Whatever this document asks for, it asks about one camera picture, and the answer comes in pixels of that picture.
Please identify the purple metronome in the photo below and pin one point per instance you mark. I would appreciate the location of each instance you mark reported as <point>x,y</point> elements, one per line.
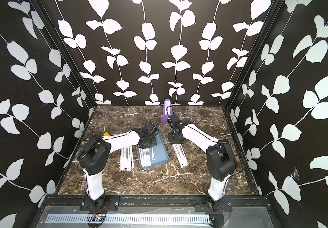
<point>167,110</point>

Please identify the white perforated cable duct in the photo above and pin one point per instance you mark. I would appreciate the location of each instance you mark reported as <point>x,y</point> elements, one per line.
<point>147,219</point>

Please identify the black mounting rail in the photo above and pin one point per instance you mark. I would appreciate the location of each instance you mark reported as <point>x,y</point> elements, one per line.
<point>200,203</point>

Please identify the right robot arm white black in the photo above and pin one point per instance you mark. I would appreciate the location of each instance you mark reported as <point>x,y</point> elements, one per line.
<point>221,161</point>

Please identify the small electronics board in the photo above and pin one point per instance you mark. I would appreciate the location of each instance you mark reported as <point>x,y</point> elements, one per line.
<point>96,218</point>

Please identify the right pile white straw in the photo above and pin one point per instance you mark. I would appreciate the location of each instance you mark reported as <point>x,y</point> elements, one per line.
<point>180,155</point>

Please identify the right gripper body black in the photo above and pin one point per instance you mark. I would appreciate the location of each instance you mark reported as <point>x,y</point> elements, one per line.
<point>174,139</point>

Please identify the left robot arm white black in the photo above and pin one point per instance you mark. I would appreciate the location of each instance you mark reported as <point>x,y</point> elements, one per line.
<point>94,155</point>

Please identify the blue storage box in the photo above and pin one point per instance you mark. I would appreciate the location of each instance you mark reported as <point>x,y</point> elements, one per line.
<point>160,152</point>

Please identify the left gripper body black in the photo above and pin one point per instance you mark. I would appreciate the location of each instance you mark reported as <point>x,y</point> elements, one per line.
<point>152,142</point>

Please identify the pile white straw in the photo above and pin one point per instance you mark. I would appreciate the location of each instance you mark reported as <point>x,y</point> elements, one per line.
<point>180,155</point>
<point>126,159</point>

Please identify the left pile white straw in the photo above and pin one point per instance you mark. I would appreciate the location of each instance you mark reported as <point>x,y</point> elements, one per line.
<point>126,159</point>

